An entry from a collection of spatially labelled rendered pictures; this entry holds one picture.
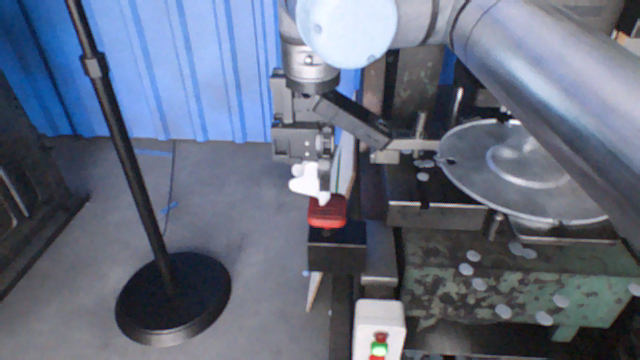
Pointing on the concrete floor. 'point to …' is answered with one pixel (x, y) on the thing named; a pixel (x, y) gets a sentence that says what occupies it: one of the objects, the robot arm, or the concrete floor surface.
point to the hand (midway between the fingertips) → (326, 197)
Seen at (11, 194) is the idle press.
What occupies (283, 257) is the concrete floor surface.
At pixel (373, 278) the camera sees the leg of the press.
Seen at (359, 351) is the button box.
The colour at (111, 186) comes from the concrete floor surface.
